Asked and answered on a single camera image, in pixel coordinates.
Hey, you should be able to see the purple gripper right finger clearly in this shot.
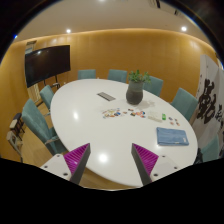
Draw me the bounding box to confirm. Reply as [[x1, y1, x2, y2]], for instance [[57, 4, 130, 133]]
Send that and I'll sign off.
[[131, 143, 159, 185]]

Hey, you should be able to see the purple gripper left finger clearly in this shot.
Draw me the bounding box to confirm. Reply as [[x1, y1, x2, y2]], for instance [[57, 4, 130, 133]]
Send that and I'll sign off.
[[64, 143, 90, 184]]

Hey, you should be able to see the folded blue towel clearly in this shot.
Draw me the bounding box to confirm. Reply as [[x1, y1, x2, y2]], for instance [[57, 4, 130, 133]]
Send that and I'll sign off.
[[156, 127, 189, 146]]

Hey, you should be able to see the white oval conference table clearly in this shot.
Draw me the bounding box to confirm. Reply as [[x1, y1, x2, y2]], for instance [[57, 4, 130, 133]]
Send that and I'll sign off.
[[51, 79, 198, 187]]

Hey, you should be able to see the teal chair near left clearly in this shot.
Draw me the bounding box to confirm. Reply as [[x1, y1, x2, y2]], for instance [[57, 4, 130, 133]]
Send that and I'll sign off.
[[22, 99, 67, 155]]

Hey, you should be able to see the teal chair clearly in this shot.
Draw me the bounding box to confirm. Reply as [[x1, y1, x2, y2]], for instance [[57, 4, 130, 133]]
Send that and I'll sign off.
[[22, 99, 67, 155], [195, 136, 219, 164], [108, 69, 127, 83], [144, 76, 163, 96], [40, 85, 54, 108], [78, 69, 96, 79], [171, 88, 198, 120]]

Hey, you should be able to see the small side cart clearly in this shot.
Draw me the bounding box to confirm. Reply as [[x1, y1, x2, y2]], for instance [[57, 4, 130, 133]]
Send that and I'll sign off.
[[6, 113, 24, 162]]

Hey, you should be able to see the teal chair near right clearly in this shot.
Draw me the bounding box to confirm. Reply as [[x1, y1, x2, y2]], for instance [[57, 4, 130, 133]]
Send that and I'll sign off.
[[195, 136, 219, 164]]

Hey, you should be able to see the dark grey plant pot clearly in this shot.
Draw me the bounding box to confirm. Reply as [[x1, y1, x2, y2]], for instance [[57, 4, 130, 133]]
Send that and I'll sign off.
[[126, 81, 143, 105]]

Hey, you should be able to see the grey table socket panel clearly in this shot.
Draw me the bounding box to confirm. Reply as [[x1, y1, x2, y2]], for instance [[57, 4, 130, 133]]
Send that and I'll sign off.
[[97, 92, 116, 101]]

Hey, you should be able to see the teal chair far left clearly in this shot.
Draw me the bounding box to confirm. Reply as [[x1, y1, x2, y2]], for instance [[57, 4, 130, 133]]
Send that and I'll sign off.
[[40, 85, 54, 108]]

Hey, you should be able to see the teal chair back right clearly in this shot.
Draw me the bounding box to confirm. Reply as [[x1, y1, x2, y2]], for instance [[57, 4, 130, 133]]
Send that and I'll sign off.
[[144, 76, 163, 96]]

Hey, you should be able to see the white calligraphy banner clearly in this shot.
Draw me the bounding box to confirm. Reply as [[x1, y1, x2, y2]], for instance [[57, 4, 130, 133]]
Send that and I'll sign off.
[[193, 55, 224, 148]]

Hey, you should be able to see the green potted plant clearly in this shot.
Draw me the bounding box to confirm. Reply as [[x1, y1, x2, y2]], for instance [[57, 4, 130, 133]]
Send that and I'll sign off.
[[128, 70, 151, 83]]

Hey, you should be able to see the teal chair back left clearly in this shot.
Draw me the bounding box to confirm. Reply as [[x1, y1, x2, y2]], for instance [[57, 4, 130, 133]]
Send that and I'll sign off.
[[78, 69, 96, 79]]

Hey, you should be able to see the teal chair back centre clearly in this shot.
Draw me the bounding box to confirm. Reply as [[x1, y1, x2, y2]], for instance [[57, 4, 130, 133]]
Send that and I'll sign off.
[[108, 69, 127, 83]]

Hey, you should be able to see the black wall television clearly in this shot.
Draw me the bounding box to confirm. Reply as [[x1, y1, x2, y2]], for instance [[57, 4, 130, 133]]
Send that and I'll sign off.
[[25, 45, 71, 87]]

